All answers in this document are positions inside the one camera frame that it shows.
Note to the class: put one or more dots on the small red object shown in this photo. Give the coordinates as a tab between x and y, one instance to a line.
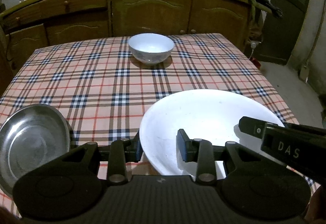
256	63

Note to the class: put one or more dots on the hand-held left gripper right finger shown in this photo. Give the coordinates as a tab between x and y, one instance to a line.
182	145

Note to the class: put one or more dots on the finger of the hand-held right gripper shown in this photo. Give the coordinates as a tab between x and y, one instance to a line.
250	127

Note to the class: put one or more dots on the small white object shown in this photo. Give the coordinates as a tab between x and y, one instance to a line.
253	44

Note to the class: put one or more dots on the deep white bowl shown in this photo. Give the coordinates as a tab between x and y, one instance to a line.
151	53

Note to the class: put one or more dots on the shallow white bowl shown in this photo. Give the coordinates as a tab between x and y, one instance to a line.
203	112

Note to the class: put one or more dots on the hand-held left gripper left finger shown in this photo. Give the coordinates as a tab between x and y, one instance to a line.
138	148

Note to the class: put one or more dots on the grey wall pipe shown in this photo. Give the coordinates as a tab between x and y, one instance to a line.
304	73

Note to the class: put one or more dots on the large steel plate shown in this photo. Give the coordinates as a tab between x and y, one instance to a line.
65	126

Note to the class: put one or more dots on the plaid tablecloth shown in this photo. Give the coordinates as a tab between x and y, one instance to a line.
101	81

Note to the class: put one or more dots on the wooden kitchen cabinet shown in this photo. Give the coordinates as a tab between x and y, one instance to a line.
152	10

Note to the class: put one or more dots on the black folded umbrella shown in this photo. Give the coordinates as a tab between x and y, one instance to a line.
267	5

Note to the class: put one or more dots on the green cloth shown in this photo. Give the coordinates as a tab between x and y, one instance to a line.
252	7

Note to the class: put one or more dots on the dark green door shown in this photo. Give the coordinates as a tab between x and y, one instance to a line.
285	22

